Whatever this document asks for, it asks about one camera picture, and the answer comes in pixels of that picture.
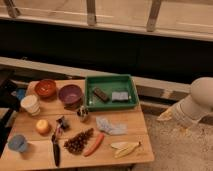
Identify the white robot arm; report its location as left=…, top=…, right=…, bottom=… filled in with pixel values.
left=157, top=77, right=213, bottom=127

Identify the purple bowl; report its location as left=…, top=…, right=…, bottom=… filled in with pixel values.
left=58, top=84, right=83, bottom=105

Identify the red bowl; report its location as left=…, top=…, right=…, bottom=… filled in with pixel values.
left=34, top=79, right=56, bottom=98

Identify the green plastic tray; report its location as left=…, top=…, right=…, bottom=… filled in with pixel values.
left=84, top=74, right=139, bottom=111

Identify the brown chocolate bar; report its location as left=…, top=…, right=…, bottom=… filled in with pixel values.
left=93, top=87, right=109, bottom=102

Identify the blue sponge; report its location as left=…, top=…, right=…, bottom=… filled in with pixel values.
left=112, top=92, right=129, bottom=101

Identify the small glass jar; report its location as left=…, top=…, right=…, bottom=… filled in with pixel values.
left=77, top=106, right=89, bottom=122

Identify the light blue cloth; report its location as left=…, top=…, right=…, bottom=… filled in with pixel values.
left=96, top=117, right=127, bottom=135

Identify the orange carrot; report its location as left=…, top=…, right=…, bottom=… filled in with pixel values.
left=83, top=133, right=104, bottom=157

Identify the small dark toy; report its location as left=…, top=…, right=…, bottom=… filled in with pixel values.
left=56, top=116, right=70, bottom=130

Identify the yellow banana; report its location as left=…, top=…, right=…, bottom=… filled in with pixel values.
left=110, top=142, right=141, bottom=158

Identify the bunch of brown grapes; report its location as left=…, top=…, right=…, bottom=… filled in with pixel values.
left=64, top=128, right=94, bottom=154

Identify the yellow apple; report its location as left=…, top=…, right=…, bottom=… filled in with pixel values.
left=36, top=119, right=50, bottom=135

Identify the white cup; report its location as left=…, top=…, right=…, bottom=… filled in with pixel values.
left=21, top=95, right=40, bottom=116

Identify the blue object at table edge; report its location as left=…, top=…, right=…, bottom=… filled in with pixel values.
left=15, top=88, right=26, bottom=100

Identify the blue cup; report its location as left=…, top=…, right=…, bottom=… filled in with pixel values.
left=8, top=134, right=28, bottom=153

